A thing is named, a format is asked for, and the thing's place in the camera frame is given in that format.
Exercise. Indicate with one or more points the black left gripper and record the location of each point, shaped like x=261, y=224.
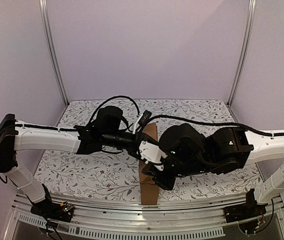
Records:
x=139, y=137

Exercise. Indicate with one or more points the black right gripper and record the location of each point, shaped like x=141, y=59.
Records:
x=157, y=175

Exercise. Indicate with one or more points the brown cardboard box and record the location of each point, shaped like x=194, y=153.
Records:
x=149, y=192

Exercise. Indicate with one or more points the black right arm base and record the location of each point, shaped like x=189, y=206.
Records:
x=249, y=209

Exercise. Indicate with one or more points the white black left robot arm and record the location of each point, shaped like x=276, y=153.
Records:
x=16, y=135

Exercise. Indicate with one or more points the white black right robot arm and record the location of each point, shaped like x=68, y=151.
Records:
x=182, y=151

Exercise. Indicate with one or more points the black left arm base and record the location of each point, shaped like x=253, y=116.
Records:
x=49, y=210

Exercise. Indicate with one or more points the floral patterned table mat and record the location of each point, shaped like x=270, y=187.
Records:
x=113, y=175

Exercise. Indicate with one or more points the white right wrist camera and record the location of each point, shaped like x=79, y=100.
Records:
x=152, y=154

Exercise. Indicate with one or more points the front aluminium rail frame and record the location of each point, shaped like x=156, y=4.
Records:
x=96, y=219

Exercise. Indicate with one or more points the right rear aluminium frame post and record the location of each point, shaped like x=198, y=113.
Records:
x=243, y=53

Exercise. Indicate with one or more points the aluminium frame post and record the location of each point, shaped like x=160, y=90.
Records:
x=52, y=52
x=243, y=53

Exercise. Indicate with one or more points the left rear aluminium frame post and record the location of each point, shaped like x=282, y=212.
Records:
x=52, y=52

